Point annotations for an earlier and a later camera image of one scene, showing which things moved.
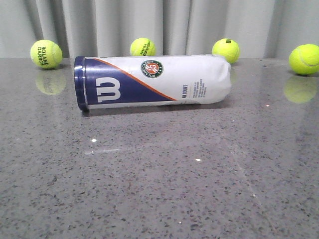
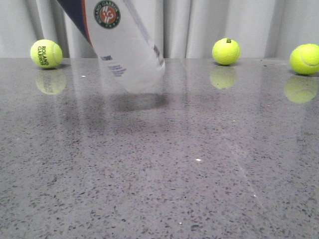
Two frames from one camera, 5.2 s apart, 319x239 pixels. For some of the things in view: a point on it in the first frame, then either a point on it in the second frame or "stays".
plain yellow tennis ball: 304,59 stays
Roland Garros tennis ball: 46,54 stays
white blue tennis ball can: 103,81 to 124,47
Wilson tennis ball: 229,47 stays
